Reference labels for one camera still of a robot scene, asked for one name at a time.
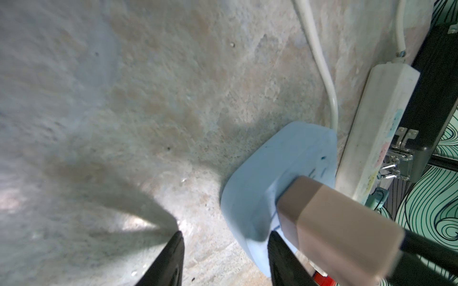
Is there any black briefcase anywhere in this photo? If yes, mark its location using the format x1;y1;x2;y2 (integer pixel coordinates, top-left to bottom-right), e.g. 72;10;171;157
379;21;458;185

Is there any teal charger adapter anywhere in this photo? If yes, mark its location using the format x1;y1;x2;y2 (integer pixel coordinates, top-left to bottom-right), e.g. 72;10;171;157
365;187;390;210

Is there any white power cord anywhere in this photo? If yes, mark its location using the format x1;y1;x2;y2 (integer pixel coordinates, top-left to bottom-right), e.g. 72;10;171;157
291;0;409;131

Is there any beige charger adapter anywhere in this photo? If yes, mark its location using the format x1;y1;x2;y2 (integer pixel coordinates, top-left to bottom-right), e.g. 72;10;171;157
276;176;405;286

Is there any light blue socket cube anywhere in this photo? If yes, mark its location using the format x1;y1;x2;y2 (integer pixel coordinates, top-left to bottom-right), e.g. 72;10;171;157
221;122;337;277

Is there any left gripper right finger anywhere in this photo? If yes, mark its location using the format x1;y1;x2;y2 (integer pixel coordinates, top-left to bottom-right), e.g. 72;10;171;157
268;231;317;286

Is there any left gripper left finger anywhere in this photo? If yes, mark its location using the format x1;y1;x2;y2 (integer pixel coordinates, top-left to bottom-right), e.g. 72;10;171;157
135;231;185;286

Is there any red shaver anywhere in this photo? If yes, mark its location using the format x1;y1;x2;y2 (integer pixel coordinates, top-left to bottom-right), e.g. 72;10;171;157
313;272;337;286

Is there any white power strip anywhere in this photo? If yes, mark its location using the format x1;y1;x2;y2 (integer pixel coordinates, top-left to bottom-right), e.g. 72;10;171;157
336;62;420;204

